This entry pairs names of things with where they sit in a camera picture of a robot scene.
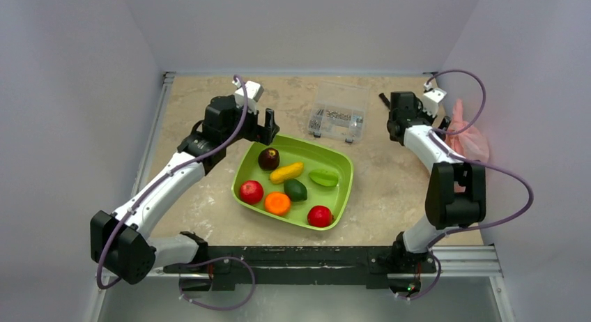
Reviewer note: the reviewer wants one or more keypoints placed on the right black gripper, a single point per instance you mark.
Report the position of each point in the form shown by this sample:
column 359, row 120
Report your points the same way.
column 393, row 105

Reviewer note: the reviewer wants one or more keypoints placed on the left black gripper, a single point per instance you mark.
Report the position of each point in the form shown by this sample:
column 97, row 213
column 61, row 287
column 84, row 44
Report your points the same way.
column 270, row 127

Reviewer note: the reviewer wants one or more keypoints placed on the pink plastic bag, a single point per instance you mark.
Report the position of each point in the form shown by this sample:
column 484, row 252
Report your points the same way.
column 471, row 143

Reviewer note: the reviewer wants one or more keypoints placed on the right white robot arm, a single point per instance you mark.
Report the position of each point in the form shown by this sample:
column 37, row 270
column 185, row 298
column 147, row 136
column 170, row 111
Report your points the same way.
column 456, row 196

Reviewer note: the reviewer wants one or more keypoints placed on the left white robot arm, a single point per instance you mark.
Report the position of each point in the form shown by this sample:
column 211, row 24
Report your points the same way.
column 121, row 240

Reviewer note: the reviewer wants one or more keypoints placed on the dark red fake apple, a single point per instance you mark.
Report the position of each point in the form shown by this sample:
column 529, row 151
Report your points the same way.
column 268, row 159

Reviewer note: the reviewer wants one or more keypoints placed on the yellow fake fruit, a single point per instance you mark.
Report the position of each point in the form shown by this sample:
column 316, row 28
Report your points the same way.
column 287, row 172

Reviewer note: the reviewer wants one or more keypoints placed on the red fake apple left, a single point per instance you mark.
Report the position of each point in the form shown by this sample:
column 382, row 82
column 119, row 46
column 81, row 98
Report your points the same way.
column 251, row 192

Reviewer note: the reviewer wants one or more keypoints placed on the dark green fake avocado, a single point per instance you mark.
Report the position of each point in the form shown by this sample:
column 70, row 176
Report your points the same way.
column 295, row 190

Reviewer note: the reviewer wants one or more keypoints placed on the green fake starfruit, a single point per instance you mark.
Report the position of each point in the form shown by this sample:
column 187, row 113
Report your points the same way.
column 324, row 177

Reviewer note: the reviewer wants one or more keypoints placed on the orange fake fruit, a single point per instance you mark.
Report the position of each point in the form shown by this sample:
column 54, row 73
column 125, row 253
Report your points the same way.
column 277, row 203

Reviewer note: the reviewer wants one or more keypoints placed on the red fake apple right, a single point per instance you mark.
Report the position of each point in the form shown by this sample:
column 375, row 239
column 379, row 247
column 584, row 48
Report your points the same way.
column 320, row 216

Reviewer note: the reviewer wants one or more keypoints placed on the clear plastic screw box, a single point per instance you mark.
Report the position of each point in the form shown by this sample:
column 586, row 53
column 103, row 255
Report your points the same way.
column 339, row 112

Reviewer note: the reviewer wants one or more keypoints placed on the green plastic tray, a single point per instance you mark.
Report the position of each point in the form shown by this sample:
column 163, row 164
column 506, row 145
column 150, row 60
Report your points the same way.
column 313, row 156

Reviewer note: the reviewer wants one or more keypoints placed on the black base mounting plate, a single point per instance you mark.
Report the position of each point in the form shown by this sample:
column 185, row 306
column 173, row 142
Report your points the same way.
column 222, row 268

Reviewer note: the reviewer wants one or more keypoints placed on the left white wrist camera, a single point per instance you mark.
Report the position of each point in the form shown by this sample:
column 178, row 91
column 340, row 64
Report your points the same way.
column 254, row 91

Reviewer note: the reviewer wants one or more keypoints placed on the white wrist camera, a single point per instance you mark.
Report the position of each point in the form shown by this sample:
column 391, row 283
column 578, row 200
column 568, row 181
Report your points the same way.
column 431, row 99
column 254, row 91

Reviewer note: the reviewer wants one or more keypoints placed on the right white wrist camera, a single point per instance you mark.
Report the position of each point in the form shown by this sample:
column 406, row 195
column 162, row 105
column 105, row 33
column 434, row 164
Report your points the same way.
column 431, row 99

